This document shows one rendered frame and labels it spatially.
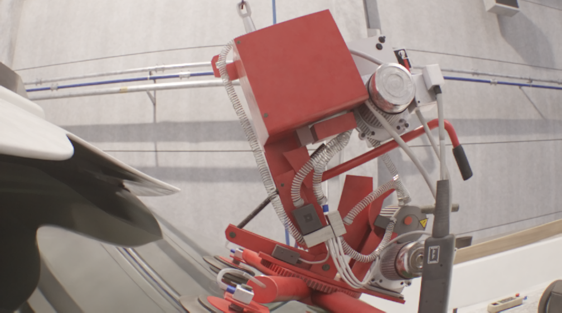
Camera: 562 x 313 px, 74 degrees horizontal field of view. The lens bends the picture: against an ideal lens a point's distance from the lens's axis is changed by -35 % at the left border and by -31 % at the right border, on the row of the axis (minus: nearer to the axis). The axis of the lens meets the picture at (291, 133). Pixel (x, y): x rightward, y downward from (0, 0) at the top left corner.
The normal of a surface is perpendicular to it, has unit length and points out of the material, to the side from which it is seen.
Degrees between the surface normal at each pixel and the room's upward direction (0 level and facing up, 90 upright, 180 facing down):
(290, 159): 90
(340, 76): 90
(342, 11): 90
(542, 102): 90
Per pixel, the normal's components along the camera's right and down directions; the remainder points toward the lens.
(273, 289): -0.27, -0.28
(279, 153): 0.11, -0.12
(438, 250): -0.48, -0.09
